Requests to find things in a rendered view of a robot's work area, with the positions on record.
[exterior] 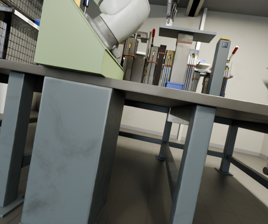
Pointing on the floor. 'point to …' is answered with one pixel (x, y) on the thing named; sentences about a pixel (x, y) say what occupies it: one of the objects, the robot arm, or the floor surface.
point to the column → (72, 153)
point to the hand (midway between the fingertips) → (169, 25)
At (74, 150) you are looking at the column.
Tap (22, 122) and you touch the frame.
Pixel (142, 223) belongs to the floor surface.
